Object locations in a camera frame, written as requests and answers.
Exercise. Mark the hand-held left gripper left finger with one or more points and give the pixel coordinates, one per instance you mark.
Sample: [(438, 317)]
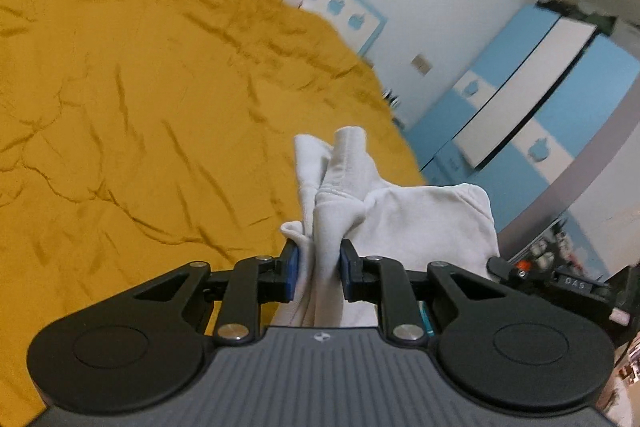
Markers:
[(292, 272)]

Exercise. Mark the yellow bed sheet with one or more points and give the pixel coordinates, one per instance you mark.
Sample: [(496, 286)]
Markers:
[(125, 107)]

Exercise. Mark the blue and white wardrobe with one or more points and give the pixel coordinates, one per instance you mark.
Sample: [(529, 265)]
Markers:
[(575, 107)]

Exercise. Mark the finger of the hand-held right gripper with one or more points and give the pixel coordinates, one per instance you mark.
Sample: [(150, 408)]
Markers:
[(505, 268)]

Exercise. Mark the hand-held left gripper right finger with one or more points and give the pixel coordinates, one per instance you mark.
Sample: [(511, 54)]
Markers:
[(346, 274)]

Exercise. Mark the shelf with small figurines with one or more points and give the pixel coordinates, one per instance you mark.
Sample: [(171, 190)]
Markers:
[(542, 249)]

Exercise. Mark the white garment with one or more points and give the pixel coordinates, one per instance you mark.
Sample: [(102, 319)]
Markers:
[(415, 227)]

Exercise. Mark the wall socket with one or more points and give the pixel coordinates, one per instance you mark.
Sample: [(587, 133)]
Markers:
[(422, 65)]

